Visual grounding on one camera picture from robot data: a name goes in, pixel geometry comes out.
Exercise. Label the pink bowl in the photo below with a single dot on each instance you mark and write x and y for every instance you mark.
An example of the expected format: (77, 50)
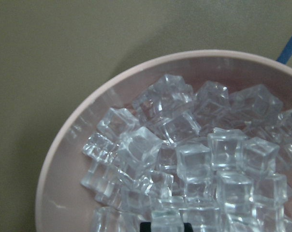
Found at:
(62, 204)

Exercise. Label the pile of clear ice cubes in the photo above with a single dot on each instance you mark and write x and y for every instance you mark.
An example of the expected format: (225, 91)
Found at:
(210, 158)

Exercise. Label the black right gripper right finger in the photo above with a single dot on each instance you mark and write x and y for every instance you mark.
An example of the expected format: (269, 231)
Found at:
(187, 227)

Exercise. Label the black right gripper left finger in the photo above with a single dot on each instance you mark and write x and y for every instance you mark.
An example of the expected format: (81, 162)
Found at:
(145, 227)

